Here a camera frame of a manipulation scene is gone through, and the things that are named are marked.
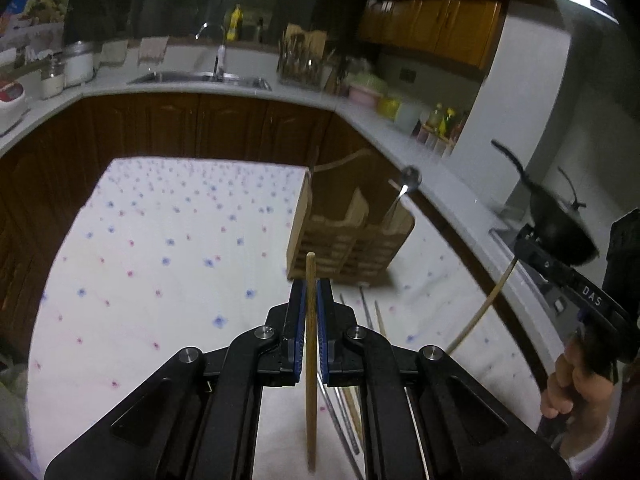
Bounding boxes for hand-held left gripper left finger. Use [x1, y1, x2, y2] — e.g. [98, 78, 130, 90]
[44, 279, 307, 480]

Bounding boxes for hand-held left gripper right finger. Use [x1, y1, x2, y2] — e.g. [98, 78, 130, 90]
[316, 278, 572, 480]

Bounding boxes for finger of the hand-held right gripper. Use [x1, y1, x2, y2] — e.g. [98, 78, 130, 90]
[514, 226, 633, 334]

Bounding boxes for wooden utensil holder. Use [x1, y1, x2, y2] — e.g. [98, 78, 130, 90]
[286, 149, 416, 284]

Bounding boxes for thick wooden chopstick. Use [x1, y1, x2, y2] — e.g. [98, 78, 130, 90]
[305, 252, 319, 473]

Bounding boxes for metal chopstick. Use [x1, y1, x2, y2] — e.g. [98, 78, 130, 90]
[330, 386, 361, 454]
[318, 385, 366, 480]

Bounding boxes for thin pale wooden chopstick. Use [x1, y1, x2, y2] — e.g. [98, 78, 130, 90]
[442, 255, 519, 356]

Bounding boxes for person's right forearm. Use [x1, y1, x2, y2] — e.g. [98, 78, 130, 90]
[559, 417, 620, 477]

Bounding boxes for dish rack with utensils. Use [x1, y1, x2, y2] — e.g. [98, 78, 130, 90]
[276, 30, 337, 92]

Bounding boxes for person's right hand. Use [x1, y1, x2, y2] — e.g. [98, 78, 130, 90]
[540, 340, 615, 437]

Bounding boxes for gas stove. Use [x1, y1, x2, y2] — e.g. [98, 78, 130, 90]
[490, 226, 569, 322]

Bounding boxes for black wok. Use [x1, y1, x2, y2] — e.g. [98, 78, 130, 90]
[491, 139, 601, 266]

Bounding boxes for floral white tablecloth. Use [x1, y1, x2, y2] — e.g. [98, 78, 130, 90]
[27, 157, 557, 480]

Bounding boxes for metal spoon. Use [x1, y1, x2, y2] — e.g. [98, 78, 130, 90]
[382, 165, 424, 227]

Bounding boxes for spice jar rack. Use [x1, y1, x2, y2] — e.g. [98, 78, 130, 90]
[415, 122, 459, 159]

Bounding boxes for clear plastic container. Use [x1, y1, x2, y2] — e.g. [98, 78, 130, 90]
[395, 100, 426, 134]

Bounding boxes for yellow-green container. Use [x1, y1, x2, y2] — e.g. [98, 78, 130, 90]
[377, 96, 404, 120]

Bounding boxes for pink basin with green lid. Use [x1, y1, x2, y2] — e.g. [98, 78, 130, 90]
[347, 72, 389, 109]

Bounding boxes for knife block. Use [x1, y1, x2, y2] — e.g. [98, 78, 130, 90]
[325, 50, 351, 94]

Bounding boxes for dark wooden lower cabinets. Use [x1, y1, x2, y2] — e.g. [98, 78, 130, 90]
[0, 92, 547, 396]

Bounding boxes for stainless steel sink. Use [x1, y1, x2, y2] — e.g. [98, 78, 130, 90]
[127, 71, 274, 92]

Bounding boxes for range hood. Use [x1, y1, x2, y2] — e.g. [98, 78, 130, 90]
[550, 0, 621, 25]

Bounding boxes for chrome faucet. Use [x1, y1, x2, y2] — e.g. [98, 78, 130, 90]
[195, 22, 229, 79]

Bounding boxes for wooden cutting board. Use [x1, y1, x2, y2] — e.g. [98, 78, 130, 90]
[285, 22, 329, 61]

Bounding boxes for pale plastic bag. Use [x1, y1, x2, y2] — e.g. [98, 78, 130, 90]
[0, 360, 32, 457]

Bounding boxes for wooden upper cabinets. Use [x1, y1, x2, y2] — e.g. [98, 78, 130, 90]
[356, 0, 507, 72]

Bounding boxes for pink hanging cloth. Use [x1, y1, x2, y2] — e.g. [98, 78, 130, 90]
[137, 37, 169, 64]

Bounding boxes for beige hanging cloth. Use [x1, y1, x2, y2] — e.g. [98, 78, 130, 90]
[100, 40, 129, 66]

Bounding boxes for large white lidded jar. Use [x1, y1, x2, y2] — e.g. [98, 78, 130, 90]
[62, 40, 97, 87]

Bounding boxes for small glass jar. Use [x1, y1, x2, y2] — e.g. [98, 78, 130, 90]
[40, 57, 66, 100]

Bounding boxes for dark window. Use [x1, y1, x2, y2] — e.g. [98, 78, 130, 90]
[65, 0, 362, 47]

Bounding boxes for white rice cooker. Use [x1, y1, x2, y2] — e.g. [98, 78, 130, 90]
[0, 79, 33, 137]

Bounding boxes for fruit wall poster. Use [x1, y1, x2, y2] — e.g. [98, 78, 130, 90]
[0, 0, 72, 55]

